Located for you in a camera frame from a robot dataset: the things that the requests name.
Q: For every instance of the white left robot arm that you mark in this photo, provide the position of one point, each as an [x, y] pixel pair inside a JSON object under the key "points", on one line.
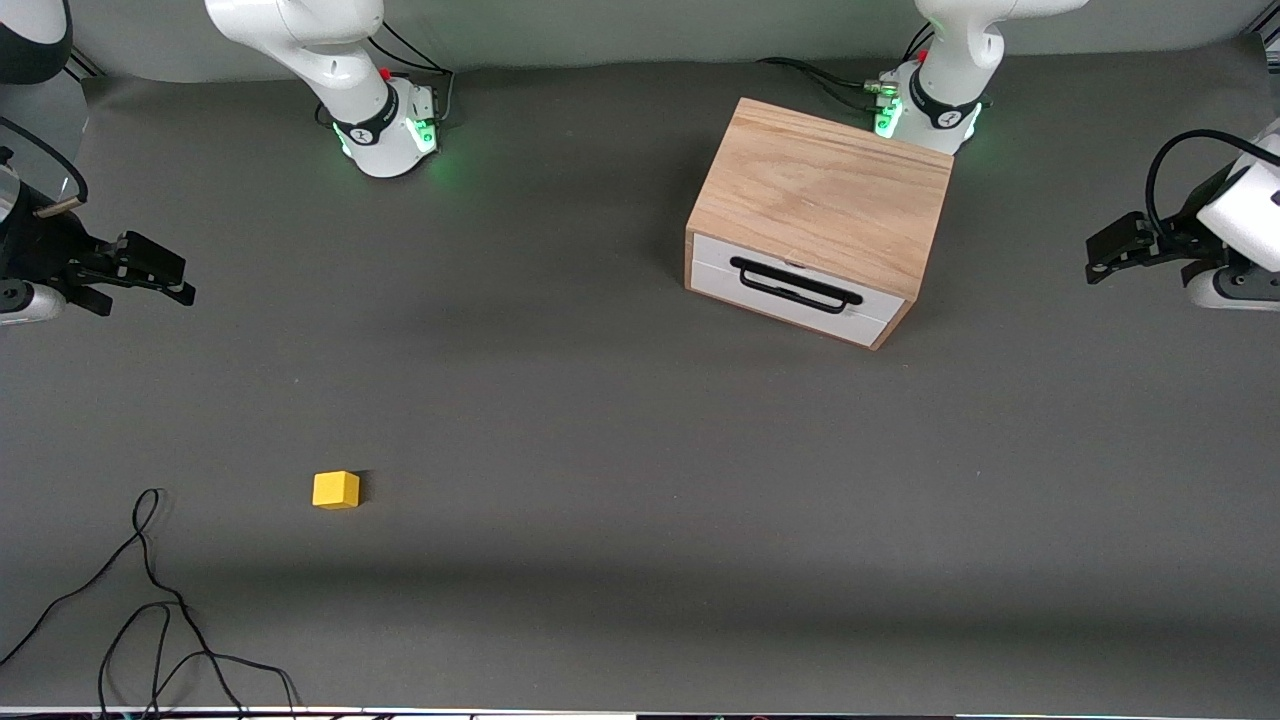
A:
{"points": [[950, 60]]}

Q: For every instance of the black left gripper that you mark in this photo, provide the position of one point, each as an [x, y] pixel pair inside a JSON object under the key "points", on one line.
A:
{"points": [[1186, 240]]}

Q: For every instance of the wooden drawer cabinet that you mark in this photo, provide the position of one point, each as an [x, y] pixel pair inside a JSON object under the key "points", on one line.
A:
{"points": [[830, 190]]}

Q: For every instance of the yellow cube block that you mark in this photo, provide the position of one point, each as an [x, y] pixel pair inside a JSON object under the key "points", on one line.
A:
{"points": [[335, 490]]}

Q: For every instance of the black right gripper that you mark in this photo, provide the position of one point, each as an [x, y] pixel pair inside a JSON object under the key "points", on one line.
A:
{"points": [[38, 252]]}

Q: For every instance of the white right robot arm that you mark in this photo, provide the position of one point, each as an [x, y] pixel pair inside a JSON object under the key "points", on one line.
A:
{"points": [[330, 50]]}

